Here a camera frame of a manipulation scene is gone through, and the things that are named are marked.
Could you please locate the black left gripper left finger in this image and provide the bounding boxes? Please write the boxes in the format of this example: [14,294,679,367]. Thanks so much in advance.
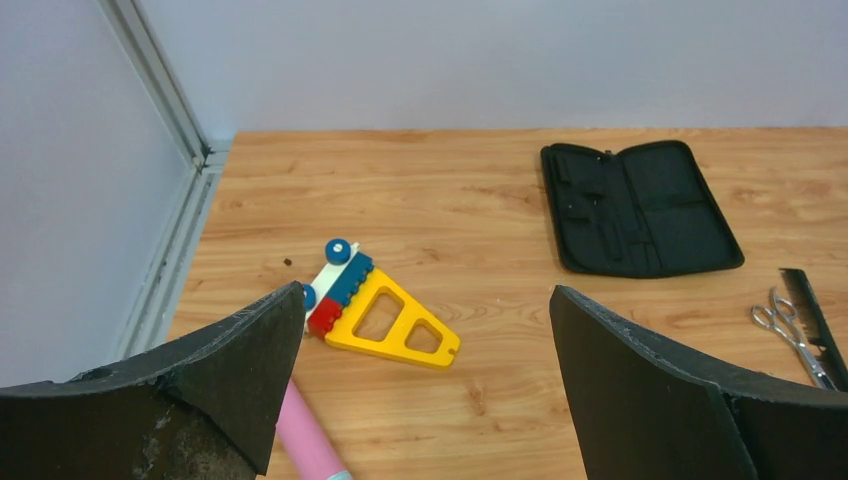
[1,282,305,479]

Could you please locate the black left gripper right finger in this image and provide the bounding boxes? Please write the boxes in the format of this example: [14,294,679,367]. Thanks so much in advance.
[549,286,847,479]

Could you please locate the silver hair scissors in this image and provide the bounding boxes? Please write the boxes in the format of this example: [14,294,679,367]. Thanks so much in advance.
[750,286,836,390]

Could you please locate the black hair comb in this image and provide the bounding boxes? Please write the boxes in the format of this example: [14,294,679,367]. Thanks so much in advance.
[780,268,847,392]

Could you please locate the black zip tool case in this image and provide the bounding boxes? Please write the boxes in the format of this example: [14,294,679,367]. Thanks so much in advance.
[540,140,745,279]

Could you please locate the pink cylinder tube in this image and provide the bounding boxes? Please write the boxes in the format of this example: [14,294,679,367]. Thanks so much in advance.
[276,380,353,480]

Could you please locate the colourful toy block truck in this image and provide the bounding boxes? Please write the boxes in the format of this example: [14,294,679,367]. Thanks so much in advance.
[301,238,462,371]

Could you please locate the left aluminium frame post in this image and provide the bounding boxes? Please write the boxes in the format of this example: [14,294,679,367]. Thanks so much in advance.
[100,1,232,360]

